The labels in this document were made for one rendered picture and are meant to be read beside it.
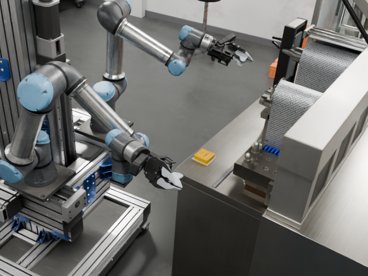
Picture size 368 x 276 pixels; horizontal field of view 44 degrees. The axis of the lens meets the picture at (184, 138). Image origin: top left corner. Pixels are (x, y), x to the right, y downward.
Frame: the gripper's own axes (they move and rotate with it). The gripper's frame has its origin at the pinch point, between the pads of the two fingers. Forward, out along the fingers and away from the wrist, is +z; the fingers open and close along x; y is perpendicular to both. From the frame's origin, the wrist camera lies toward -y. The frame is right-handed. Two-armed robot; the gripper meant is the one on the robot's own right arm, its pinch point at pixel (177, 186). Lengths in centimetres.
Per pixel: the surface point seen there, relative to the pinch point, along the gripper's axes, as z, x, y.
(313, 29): -18, -59, 81
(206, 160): -28, 9, 56
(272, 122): -9, -19, 63
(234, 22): -260, -43, 373
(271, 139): -8, -11, 66
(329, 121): 40, -41, -15
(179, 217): -30, 40, 55
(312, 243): 49, -16, -16
